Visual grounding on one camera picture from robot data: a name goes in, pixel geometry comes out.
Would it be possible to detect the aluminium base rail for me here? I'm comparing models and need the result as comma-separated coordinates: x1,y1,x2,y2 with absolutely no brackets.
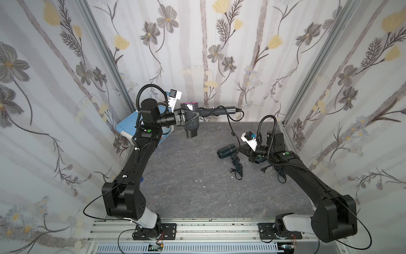
82,219,351,254

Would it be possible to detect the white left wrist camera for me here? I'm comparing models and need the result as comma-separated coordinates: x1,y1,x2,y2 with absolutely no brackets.
167,89,182,112

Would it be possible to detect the blue lid storage box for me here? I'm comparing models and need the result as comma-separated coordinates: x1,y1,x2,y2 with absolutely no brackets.
115,112,174,145

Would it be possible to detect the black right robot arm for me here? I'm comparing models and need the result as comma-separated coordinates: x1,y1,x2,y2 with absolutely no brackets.
241,127,358,243

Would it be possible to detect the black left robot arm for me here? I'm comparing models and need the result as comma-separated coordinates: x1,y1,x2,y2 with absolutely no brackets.
101,84,181,240

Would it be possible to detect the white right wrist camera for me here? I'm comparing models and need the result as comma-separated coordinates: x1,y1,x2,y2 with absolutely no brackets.
241,131,258,151

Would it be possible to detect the dark green hair dryer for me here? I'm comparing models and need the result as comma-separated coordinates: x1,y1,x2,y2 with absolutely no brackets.
258,156,287,184
217,144,243,181

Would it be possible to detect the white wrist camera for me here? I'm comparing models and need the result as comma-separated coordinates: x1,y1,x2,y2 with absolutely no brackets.
167,89,182,112
241,131,258,151

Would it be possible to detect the black hair dryer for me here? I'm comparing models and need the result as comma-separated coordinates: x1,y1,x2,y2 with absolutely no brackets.
180,102,242,139

